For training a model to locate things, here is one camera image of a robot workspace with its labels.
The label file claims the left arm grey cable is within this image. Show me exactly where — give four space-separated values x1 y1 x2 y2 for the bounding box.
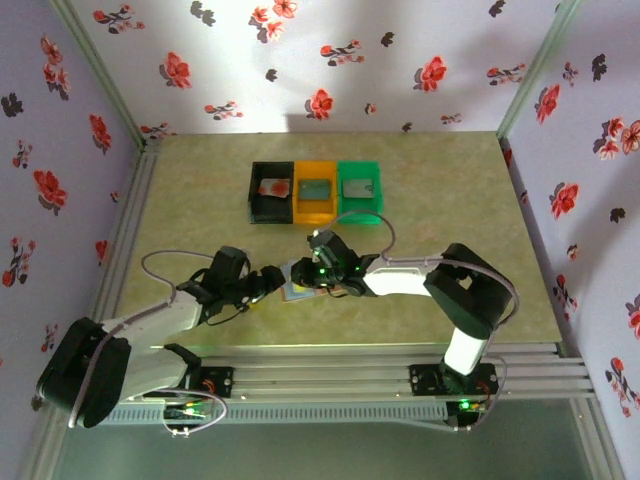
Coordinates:
67 249 219 429

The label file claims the grey sample card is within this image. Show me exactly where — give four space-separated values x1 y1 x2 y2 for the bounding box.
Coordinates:
342 178 375 199

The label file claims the controller board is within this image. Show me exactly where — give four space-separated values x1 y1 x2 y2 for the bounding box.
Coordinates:
163 402 211 421
446 398 489 416

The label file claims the aluminium corner post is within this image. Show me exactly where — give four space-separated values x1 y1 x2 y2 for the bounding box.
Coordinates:
49 0 150 151
497 0 584 139

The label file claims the green plastic bin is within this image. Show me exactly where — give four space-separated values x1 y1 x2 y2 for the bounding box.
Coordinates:
335 159 386 227

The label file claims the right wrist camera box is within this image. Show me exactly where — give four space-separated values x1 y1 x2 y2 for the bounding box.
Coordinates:
305 229 326 261

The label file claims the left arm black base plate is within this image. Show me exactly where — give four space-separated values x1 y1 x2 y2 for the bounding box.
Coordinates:
164 366 235 400

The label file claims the left controller board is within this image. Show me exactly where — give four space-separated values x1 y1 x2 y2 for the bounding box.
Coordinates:
163 402 211 421

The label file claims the yellow plastic bin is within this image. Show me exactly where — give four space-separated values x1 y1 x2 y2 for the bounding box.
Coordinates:
292 159 341 226

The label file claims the base grey cable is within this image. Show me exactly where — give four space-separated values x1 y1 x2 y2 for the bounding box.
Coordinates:
447 354 510 434
159 389 229 439

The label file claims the red flower credit card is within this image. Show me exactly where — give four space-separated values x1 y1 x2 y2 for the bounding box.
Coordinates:
258 177 293 200

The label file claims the teal sample card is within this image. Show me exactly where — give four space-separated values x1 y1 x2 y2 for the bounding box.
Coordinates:
298 178 333 201

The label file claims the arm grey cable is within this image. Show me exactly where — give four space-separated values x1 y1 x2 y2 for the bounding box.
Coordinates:
314 211 519 359
67 249 219 429

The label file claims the left base grey cable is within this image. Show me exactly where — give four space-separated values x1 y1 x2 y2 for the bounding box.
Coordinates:
159 389 229 439

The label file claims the aluminium frame rail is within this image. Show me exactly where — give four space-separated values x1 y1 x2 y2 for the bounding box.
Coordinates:
49 342 597 402

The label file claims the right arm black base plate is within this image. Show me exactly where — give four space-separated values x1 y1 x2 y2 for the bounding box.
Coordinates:
408 363 501 398

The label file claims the pink card holder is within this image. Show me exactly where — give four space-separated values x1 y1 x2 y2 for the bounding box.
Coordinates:
279 262 346 304

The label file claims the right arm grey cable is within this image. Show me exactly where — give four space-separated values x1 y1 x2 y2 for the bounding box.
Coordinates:
314 211 519 359

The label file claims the aluminium side rail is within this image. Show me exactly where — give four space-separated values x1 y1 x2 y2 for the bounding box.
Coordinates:
102 139 162 281

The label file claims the right base grey cable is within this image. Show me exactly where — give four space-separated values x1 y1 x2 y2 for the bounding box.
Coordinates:
447 354 510 434

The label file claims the grey slotted cable duct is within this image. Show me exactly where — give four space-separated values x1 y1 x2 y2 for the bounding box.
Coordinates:
107 402 450 427

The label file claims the black plastic bin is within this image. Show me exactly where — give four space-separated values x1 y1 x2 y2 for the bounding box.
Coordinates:
248 160 296 226

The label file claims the right controller board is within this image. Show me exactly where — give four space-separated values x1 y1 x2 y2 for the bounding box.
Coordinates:
446 398 489 416

